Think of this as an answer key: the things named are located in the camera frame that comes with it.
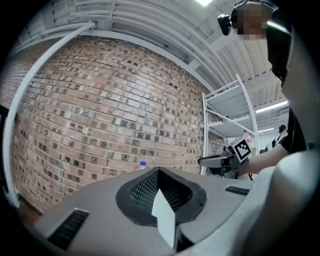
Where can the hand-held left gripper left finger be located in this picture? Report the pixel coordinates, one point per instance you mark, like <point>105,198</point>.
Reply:
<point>143,192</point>

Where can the person's black t-shirt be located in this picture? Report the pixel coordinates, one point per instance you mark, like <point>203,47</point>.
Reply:
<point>296,135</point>

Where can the white bottle with red cap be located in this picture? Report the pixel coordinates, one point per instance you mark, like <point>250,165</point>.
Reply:
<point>246,137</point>

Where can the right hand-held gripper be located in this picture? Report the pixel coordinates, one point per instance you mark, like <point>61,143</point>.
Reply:
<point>242,150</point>

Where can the white curved pipe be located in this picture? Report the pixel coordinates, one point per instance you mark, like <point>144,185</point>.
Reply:
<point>27,82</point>

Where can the square ceiling light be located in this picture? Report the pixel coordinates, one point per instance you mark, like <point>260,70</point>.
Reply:
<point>203,2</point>

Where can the white metal shelf rack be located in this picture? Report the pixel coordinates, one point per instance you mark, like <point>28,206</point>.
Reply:
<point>231,105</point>

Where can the person's right forearm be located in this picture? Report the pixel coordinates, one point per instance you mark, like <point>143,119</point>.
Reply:
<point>265,160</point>

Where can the black head-mounted camera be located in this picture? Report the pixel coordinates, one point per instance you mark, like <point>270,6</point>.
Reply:
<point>225,23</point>

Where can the clear bottle with blue cap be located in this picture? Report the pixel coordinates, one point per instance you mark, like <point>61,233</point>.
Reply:
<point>143,164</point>

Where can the long ceiling light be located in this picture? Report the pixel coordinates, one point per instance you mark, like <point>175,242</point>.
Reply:
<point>271,106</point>
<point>265,130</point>

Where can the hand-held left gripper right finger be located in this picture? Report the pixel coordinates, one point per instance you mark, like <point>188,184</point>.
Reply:
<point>175,193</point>

